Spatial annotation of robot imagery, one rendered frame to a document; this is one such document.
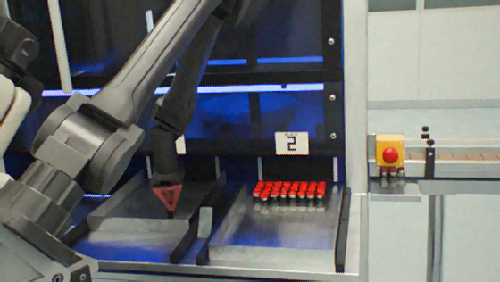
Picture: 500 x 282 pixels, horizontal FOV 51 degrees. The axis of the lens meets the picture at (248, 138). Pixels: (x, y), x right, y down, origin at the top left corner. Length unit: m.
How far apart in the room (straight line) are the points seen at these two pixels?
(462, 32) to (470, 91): 0.64
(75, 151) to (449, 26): 5.52
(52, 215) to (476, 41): 5.65
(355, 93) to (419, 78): 4.71
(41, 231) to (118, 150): 0.14
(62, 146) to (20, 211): 0.09
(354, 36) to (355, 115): 0.20
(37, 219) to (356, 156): 0.94
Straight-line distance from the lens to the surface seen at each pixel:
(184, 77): 1.07
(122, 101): 0.70
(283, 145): 1.40
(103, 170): 0.66
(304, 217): 1.30
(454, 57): 6.05
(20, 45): 1.08
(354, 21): 1.33
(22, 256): 0.64
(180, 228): 1.26
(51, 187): 0.64
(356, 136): 1.38
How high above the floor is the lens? 1.43
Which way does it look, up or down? 16 degrees down
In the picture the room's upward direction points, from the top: 4 degrees counter-clockwise
